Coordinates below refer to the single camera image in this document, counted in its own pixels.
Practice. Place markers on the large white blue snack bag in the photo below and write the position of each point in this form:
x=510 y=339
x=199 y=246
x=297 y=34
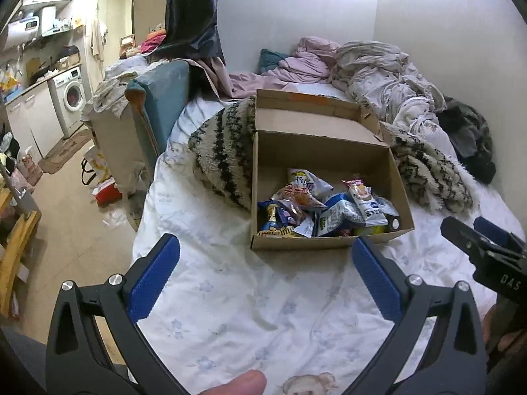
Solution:
x=340 y=218

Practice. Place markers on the red box on floor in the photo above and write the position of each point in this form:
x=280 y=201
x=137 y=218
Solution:
x=106 y=193

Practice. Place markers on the colourful red chip bag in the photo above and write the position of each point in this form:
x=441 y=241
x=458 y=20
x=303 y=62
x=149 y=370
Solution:
x=305 y=189

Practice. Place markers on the blue gold snack packet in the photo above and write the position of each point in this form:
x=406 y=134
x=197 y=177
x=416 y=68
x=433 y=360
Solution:
x=282 y=218

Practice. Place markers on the blue silver snack packet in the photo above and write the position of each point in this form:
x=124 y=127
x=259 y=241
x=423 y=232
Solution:
x=306 y=228

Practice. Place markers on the dark clothes pile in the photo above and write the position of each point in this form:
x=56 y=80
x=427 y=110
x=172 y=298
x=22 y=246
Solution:
x=470 y=136

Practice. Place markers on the white water heater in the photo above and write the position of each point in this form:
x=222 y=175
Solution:
x=19 y=32

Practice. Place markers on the yellow wooden furniture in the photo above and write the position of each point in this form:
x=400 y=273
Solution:
x=11 y=252

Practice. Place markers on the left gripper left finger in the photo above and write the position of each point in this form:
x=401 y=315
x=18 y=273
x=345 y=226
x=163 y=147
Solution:
x=148 y=276

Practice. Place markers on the person's left hand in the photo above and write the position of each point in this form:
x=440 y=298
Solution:
x=252 y=382

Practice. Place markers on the black plastic bag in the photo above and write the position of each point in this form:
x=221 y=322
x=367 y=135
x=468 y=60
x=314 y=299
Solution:
x=191 y=31

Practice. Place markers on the teal pillow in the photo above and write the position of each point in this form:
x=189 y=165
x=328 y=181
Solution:
x=269 y=60

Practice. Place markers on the cream black fuzzy blanket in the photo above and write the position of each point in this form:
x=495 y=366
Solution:
x=223 y=149

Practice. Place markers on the white floral bear duvet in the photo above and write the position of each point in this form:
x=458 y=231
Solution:
x=293 y=308

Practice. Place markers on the yellow snack packet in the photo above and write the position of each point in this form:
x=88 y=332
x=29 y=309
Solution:
x=372 y=230

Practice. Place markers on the person's right hand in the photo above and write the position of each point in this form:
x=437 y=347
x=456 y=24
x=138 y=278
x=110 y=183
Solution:
x=512 y=341

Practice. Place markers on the cream crumpled bedding pile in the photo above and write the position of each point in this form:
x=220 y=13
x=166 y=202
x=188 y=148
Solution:
x=382 y=77

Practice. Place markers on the white washing machine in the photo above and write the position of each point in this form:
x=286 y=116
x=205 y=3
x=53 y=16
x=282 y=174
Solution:
x=68 y=97

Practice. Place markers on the brown cardboard box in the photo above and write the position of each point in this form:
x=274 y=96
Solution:
x=333 y=139

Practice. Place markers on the teal upholstered chair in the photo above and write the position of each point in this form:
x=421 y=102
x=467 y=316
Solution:
x=156 y=99

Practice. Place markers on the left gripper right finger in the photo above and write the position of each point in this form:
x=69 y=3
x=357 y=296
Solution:
x=383 y=278

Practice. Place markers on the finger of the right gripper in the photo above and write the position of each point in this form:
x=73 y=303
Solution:
x=470 y=242
x=497 y=234

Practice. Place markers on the red white cake snack packet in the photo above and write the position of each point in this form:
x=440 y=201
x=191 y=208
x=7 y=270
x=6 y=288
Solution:
x=366 y=203

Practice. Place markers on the pink crumpled bedding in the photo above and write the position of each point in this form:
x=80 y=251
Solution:
x=310 y=63

